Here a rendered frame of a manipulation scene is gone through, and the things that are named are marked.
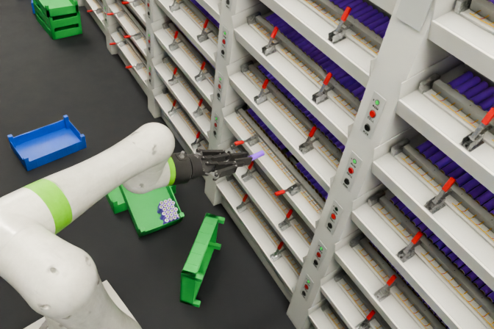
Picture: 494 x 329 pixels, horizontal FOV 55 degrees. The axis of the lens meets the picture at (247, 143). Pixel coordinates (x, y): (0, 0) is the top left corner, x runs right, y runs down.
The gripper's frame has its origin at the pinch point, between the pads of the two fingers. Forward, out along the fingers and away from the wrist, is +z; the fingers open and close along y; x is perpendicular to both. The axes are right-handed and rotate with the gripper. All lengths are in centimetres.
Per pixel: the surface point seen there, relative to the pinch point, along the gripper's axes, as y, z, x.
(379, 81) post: -31, 2, -48
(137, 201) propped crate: 46, -4, 62
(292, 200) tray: -14.3, 15.9, 8.7
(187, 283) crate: -5, -7, 54
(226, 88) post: 33.3, 13.3, -5.1
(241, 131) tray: 22.7, 18.1, 7.4
